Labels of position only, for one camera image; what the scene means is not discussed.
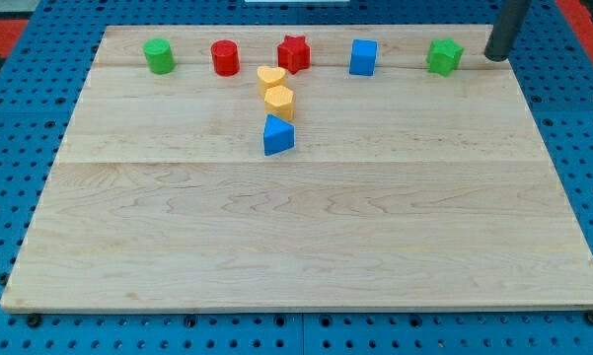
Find red star block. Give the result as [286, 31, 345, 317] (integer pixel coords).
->
[277, 35, 311, 74]

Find green star block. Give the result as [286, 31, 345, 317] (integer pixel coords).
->
[426, 37, 465, 77]

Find wooden board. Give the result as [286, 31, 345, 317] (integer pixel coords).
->
[1, 25, 593, 314]

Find blue triangle block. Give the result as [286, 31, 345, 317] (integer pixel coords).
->
[262, 114, 295, 156]

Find yellow hexagon block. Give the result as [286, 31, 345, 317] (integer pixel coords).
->
[264, 85, 294, 121]

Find yellow heart block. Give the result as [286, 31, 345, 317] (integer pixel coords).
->
[257, 65, 287, 98]

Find blue cube block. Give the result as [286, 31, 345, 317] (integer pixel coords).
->
[349, 39, 378, 76]

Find red cylinder block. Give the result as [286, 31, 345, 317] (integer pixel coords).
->
[210, 39, 240, 77]

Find green cylinder block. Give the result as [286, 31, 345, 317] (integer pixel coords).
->
[143, 37, 176, 75]

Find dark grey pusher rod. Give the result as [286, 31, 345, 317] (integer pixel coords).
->
[483, 0, 532, 62]

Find blue perforated base mat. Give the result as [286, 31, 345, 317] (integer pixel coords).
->
[0, 1, 593, 354]

